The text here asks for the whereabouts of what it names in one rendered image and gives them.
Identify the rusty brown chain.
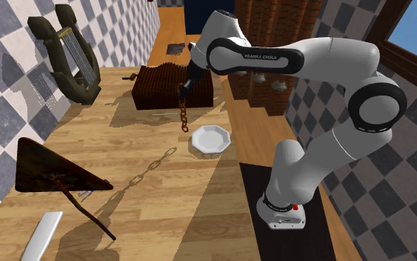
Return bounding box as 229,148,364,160
178,85,190,133

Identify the dark grey flat square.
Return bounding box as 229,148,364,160
166,42,187,56

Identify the dark brown ridged block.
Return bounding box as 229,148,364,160
131,62,215,111

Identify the white octagonal plate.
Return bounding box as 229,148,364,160
191,125,232,156

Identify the dark olive harp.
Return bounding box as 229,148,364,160
27,3,102,107

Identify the dark brown triangular board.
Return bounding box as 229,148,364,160
14,136,115,194

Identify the dark brown stick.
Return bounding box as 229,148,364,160
53,176,117,242

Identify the dark robot stand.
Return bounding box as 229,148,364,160
238,162,338,261

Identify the white flat slab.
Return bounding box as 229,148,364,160
19,211,64,261

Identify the brown framed window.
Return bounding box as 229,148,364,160
364,0,417,100

